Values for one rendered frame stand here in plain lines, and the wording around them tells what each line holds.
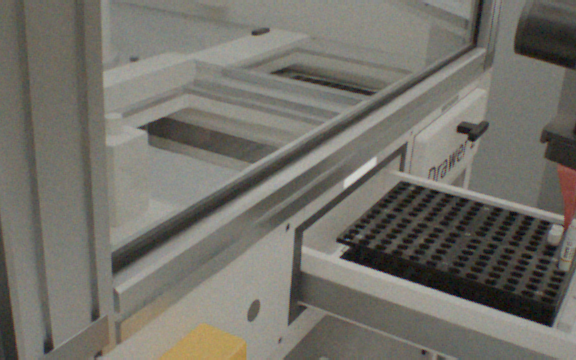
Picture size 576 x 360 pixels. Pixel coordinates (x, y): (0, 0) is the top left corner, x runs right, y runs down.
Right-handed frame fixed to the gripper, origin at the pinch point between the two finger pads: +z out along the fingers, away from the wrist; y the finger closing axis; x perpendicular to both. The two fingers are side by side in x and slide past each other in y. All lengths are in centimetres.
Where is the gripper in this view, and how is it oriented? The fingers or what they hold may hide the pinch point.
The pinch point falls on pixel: (575, 224)
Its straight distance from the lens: 74.0
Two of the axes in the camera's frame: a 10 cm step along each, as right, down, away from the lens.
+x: -5.7, 3.1, -7.6
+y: -8.2, -3.5, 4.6
